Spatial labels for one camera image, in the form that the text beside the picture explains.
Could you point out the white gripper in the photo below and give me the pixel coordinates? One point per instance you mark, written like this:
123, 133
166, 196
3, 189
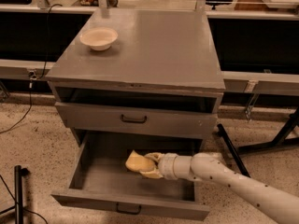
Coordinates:
167, 166

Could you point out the yellow sponge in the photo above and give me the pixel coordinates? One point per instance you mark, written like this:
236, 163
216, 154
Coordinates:
139, 163

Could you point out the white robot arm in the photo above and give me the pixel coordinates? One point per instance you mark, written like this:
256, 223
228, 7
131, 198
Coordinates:
275, 203

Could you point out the open grey lower drawer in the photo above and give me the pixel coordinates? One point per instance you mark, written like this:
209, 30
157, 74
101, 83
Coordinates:
100, 178

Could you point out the grey drawer cabinet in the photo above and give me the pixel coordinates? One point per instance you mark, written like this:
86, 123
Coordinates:
164, 60

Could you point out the black stand base left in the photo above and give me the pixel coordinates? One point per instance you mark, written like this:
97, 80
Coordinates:
16, 203

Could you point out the white bowl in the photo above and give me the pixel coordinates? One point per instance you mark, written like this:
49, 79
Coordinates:
99, 38

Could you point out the black lower drawer handle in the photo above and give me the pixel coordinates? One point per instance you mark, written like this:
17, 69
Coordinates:
128, 209

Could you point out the black drawer handle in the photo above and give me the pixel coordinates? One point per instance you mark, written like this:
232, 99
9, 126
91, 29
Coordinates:
128, 209
131, 120

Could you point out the black upper drawer handle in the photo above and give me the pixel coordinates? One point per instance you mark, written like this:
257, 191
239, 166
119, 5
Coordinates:
131, 120

